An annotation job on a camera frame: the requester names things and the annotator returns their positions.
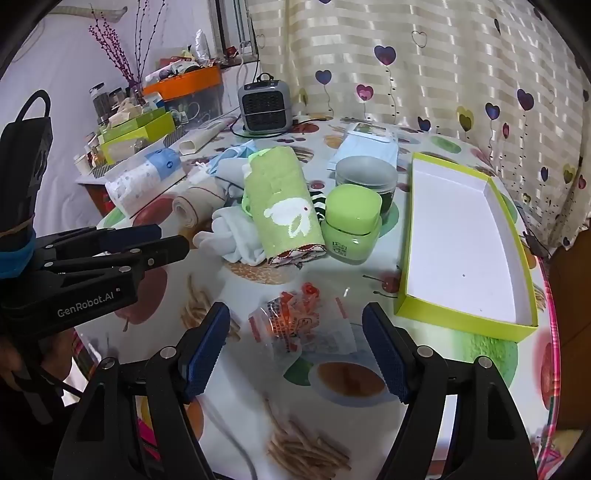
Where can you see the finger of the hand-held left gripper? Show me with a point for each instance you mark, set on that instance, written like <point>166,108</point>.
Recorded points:
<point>161,251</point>
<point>134,234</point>

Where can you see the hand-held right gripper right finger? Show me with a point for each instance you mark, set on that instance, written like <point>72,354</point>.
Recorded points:
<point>385,355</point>

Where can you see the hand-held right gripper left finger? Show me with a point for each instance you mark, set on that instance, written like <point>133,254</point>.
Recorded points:
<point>207,350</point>

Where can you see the cream sock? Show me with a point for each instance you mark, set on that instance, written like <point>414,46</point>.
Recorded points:
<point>194,203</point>

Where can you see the white baby socks bundle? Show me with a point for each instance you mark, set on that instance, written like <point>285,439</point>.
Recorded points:
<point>235,240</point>

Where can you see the orange print plastic bag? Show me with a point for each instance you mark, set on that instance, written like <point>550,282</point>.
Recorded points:
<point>300,323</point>

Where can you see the green rabbit towel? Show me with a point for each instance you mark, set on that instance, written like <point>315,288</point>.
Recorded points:
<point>277,194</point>

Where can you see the lime green cardboard box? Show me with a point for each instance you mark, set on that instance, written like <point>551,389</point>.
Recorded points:
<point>461,240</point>

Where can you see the person's left hand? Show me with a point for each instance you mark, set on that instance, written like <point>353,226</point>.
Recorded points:
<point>60,355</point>

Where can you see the tissue pack blue label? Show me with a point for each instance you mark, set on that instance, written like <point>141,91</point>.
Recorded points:
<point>143,180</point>

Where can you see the fruit print tablecloth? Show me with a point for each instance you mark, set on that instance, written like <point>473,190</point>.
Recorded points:
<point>231,286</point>

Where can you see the zigzag pattern tray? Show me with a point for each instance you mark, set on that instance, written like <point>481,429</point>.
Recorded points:
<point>104,170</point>

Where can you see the lime green gift box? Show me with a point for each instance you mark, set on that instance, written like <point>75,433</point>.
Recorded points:
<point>138,141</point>

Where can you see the dark glass jar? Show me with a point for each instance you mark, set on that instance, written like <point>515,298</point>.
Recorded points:
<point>98,104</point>

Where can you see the olive green flat box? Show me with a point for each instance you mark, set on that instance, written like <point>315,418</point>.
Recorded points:
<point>134,121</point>

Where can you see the rolled white paper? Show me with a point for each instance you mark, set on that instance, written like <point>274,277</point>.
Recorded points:
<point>207,136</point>

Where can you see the blue face mask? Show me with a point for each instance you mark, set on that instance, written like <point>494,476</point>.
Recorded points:
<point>235,152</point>

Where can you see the green cream jar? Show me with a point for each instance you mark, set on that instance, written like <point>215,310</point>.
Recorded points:
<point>353,217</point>

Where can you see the orange lidded storage box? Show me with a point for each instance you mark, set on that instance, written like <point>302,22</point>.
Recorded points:
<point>184,85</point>

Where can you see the purple flower branches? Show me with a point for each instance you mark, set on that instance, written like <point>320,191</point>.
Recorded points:
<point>115,46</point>

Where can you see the grey small heater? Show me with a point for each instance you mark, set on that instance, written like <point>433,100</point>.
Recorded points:
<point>265,104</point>

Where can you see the clear round plastic container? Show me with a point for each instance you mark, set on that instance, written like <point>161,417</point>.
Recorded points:
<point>364,173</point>

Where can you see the wet wipes pack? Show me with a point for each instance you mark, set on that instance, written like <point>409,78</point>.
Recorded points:
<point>369,147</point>

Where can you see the heart print curtain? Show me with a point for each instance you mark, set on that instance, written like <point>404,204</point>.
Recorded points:
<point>415,69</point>

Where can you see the window frame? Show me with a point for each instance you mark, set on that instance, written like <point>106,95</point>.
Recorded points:
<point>231,27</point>

